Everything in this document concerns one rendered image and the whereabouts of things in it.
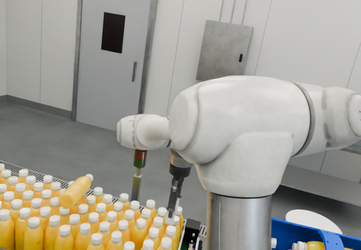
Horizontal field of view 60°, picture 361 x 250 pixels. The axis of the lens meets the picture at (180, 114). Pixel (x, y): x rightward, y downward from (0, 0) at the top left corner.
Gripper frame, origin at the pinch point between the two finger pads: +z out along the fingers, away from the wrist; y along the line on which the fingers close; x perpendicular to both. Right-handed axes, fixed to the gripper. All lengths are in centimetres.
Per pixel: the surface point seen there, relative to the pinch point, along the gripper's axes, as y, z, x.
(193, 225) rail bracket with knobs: 27.7, 23.6, -8.1
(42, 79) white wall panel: 371, 71, 296
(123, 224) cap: 2.2, 12.9, 18.7
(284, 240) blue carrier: 22, 15, -48
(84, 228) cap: -5.5, 13.0, 31.7
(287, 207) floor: 243, 123, -108
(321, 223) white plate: 50, 20, -72
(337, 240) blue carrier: 8, 0, -62
